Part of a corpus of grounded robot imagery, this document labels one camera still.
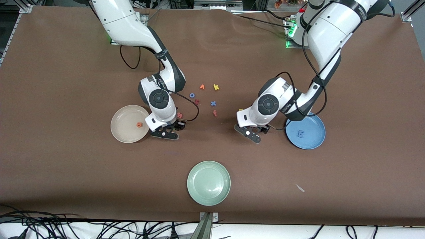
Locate orange brown object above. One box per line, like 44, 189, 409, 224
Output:
274, 0, 299, 9

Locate beige round plate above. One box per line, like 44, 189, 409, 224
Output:
110, 105, 150, 143

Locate thin black table cable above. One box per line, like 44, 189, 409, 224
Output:
229, 10, 293, 30

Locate grey metal box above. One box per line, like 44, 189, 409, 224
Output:
194, 0, 243, 10

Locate metal table edge bracket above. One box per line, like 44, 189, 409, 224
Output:
199, 212, 219, 239

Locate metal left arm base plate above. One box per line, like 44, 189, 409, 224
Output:
283, 17, 309, 49

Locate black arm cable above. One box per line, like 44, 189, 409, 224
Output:
120, 45, 200, 121
266, 0, 395, 131

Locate blue round plate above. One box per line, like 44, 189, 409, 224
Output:
285, 111, 326, 150

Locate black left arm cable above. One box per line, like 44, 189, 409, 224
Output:
266, 0, 395, 131

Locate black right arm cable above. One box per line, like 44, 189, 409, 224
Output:
120, 45, 200, 121

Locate pale green round plate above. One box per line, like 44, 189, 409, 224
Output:
187, 161, 231, 206

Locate brown table mat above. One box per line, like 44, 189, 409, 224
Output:
0, 6, 425, 226

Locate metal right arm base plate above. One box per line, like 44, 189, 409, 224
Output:
110, 13, 149, 45

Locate tangled black cables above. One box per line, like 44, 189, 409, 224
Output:
0, 205, 200, 239

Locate aluminium frame rail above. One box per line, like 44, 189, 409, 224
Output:
400, 0, 419, 22
0, 0, 34, 67

